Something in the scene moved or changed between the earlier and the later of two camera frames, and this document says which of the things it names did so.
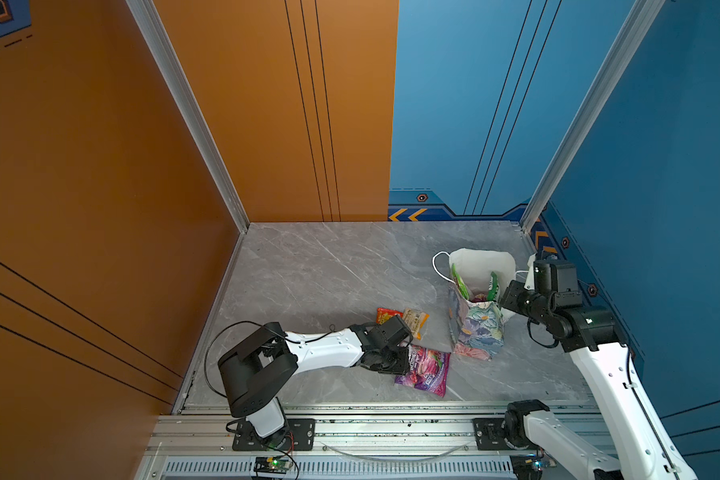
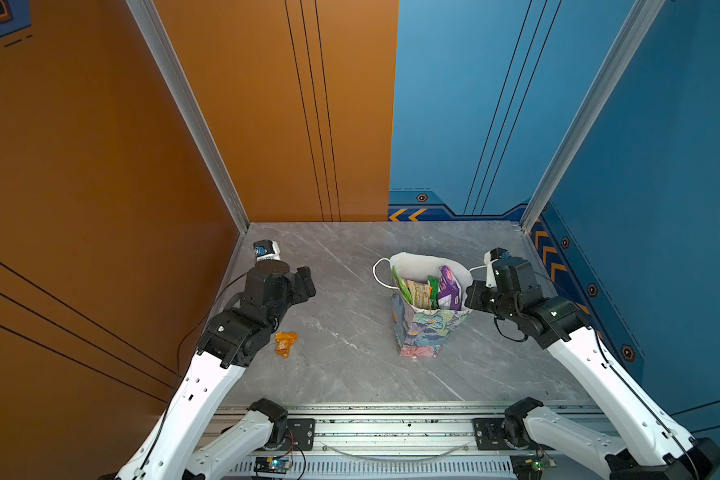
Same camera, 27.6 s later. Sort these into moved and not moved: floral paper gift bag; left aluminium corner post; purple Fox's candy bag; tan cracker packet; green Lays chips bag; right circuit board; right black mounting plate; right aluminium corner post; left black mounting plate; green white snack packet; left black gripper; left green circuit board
Moved: purple Fox's candy bag; green white snack packet; green Lays chips bag; tan cracker packet; left black gripper; floral paper gift bag
Not moved: left black mounting plate; left aluminium corner post; left green circuit board; right black mounting plate; right circuit board; right aluminium corner post
